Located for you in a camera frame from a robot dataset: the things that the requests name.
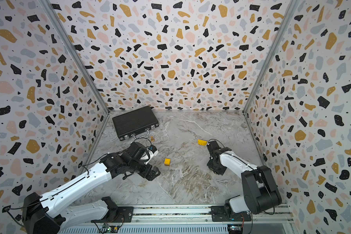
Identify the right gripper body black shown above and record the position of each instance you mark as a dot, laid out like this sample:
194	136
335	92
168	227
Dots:
215	168

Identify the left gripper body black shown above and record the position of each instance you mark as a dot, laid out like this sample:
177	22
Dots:
136	167

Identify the yellow square lego brick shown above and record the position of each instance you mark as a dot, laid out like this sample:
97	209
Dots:
167	162

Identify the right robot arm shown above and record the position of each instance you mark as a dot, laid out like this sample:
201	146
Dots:
260	191

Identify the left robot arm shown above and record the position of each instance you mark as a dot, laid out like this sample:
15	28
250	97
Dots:
54	211

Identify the yellow wedge lego piece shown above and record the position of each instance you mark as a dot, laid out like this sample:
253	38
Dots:
202	142

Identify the black briefcase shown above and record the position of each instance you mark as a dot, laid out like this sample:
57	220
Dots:
135	123

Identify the small circuit board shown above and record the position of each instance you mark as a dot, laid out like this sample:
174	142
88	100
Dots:
110	229

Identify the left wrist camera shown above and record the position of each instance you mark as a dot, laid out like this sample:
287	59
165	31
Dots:
152	152

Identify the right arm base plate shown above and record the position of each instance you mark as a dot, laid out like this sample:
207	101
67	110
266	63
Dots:
225	213

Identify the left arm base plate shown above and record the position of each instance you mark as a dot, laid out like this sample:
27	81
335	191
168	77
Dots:
119	215

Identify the aluminium front rail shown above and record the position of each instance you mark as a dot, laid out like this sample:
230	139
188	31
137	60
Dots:
181	215

